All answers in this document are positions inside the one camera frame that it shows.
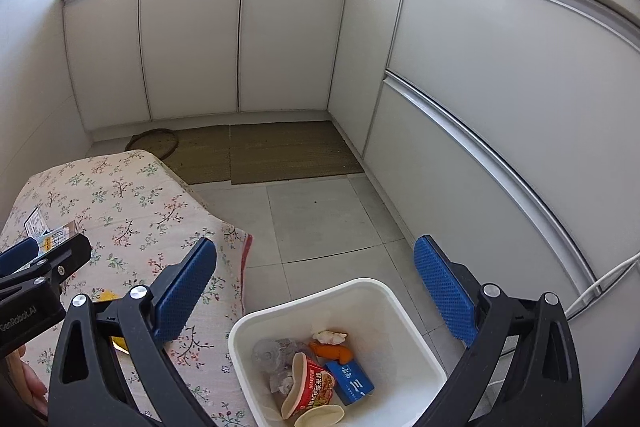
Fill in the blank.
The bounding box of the red instant noodle bowl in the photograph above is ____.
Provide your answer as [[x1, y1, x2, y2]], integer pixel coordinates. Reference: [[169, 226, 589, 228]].
[[280, 351, 337, 420]]

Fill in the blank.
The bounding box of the white trash bin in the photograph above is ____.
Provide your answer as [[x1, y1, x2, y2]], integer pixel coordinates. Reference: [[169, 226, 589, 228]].
[[227, 278, 448, 427]]

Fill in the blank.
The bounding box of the clear plastic water bottle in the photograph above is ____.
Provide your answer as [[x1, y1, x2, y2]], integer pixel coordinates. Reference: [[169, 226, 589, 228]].
[[251, 337, 301, 395]]

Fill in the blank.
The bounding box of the floral tablecloth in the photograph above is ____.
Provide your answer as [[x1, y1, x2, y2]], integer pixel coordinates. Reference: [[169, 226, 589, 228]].
[[0, 150, 253, 427]]

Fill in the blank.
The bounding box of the brown woven floor mat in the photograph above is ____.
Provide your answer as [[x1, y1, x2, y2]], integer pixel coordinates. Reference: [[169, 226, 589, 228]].
[[230, 121, 365, 185], [165, 124, 232, 185]]

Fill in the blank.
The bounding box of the orange peel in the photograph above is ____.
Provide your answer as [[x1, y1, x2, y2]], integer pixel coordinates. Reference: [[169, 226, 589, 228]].
[[308, 341, 353, 364]]

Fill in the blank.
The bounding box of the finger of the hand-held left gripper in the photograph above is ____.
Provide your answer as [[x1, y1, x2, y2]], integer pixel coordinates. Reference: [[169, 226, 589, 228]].
[[0, 238, 41, 279], [27, 233, 93, 290]]

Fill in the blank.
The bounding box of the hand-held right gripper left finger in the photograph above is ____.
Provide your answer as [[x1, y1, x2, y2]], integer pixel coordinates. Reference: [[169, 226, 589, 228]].
[[47, 236, 218, 427]]

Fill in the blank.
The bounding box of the white floral paper cup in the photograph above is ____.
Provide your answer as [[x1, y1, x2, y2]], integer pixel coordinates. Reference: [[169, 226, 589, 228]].
[[294, 403, 346, 427]]

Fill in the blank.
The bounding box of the small blue box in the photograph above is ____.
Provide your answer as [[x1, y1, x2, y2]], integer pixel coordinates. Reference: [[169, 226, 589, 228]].
[[325, 359, 376, 406]]

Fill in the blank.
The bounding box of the light blue milk carton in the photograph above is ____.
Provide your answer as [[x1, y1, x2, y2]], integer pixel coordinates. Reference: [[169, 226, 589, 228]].
[[22, 206, 76, 253]]

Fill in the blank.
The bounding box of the round woven mat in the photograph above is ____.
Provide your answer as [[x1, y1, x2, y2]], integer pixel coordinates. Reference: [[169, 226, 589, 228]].
[[125, 130, 180, 158]]

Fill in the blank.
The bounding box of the yellow packet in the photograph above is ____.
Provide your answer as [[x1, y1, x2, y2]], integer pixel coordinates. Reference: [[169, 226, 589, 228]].
[[94, 288, 132, 354]]

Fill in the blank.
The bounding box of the person's left hand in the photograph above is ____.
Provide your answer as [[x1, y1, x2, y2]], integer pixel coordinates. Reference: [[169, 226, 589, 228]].
[[5, 346, 50, 420]]

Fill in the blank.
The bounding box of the printed white tissue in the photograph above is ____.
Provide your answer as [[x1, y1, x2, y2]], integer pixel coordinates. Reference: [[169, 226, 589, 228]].
[[312, 329, 348, 345]]

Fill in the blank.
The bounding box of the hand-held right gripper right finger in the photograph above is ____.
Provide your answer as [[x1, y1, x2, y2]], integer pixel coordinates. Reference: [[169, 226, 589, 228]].
[[412, 234, 583, 427]]

